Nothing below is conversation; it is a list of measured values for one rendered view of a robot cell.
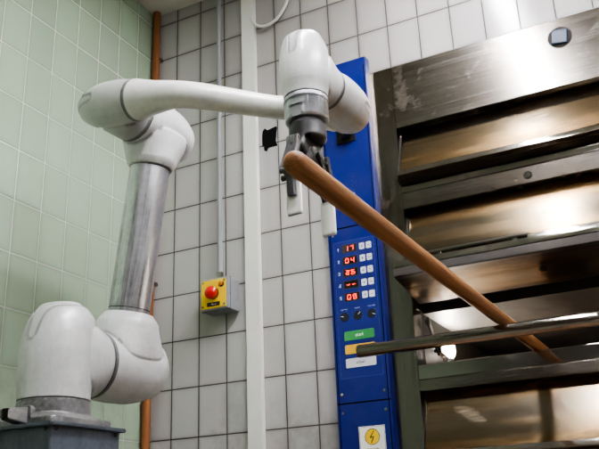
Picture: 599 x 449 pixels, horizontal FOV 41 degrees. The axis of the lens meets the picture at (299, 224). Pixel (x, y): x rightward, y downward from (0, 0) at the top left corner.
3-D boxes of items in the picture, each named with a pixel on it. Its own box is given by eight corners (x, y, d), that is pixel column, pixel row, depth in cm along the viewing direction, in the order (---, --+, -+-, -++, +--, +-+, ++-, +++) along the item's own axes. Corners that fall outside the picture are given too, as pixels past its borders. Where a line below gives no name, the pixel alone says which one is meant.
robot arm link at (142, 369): (61, 398, 187) (127, 407, 205) (111, 401, 178) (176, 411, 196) (110, 94, 208) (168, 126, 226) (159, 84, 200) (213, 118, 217)
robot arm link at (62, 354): (-3, 402, 171) (6, 301, 179) (63, 410, 185) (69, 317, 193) (51, 393, 163) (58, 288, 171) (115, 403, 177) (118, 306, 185)
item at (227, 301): (212, 316, 252) (212, 285, 255) (240, 312, 248) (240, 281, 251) (199, 312, 246) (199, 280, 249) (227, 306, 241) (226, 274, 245)
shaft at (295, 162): (302, 167, 93) (301, 144, 94) (279, 174, 95) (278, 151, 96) (570, 371, 237) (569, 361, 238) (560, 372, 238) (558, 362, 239)
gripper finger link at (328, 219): (319, 203, 163) (321, 205, 163) (322, 236, 160) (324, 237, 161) (332, 200, 161) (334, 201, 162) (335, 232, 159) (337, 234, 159)
